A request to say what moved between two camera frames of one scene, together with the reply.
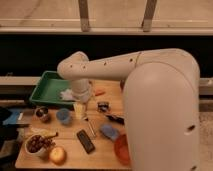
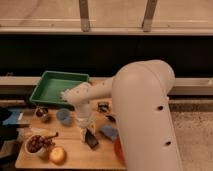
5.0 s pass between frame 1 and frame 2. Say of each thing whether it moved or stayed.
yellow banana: stayed
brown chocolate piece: stayed
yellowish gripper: moved
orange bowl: stayed
